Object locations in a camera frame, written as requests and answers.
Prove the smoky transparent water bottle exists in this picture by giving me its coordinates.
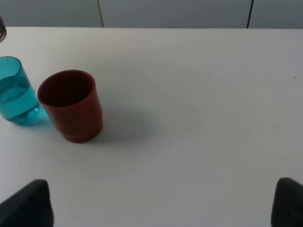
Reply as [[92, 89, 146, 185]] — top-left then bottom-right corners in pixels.
[[0, 17, 7, 43]]

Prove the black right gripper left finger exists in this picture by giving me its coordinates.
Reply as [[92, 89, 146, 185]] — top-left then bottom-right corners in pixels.
[[0, 179, 54, 227]]

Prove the teal transparent plastic cup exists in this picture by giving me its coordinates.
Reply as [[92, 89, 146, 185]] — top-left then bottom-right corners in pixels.
[[0, 56, 39, 125]]

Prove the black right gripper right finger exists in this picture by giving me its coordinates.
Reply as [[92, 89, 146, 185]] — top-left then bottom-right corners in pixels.
[[271, 177, 303, 227]]

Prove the red plastic cup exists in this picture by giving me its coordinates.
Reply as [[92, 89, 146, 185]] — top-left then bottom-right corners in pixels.
[[37, 70, 103, 143]]

